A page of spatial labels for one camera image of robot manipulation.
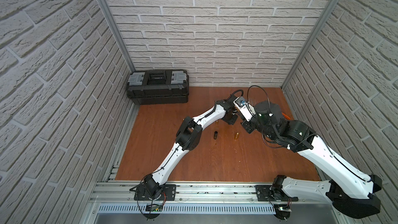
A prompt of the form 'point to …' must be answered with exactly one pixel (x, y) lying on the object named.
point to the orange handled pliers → (285, 116)
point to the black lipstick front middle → (215, 135)
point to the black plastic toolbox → (158, 86)
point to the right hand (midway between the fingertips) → (244, 110)
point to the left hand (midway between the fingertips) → (234, 119)
